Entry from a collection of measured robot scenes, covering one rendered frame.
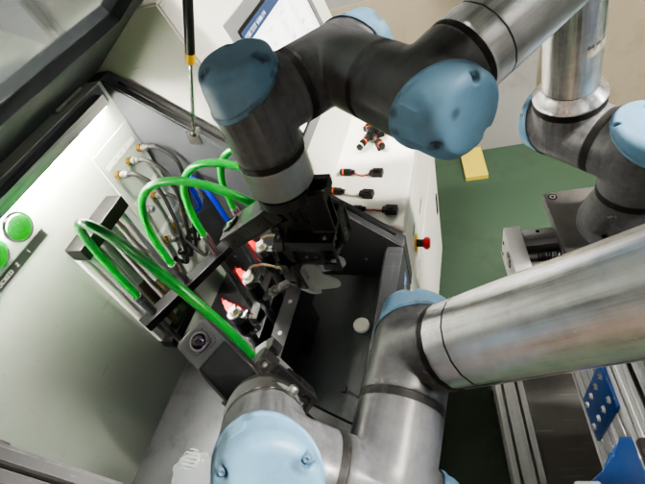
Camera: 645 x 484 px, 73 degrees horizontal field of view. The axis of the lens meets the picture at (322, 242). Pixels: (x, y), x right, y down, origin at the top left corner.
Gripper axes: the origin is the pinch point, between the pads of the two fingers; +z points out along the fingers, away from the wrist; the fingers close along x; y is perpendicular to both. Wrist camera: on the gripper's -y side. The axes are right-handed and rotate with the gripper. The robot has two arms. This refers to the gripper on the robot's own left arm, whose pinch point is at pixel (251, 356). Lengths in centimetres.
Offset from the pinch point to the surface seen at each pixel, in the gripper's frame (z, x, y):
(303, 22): 54, 68, -44
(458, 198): 163, 110, 48
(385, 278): 33.0, 27.0, 15.0
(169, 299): 31.6, -7.2, -17.2
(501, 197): 152, 122, 62
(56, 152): 15.6, 1.8, -46.5
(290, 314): 32.7, 6.9, 4.1
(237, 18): 30, 47, -47
